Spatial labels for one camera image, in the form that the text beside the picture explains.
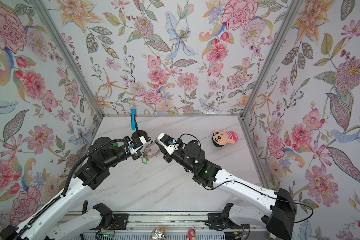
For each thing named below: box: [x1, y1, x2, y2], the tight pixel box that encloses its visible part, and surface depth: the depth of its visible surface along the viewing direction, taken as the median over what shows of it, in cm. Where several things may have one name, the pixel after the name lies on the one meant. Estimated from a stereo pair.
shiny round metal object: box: [150, 227, 167, 240], surface depth 63 cm
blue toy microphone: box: [129, 101, 138, 131], surface depth 95 cm
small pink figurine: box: [186, 226, 196, 240], surface depth 71 cm
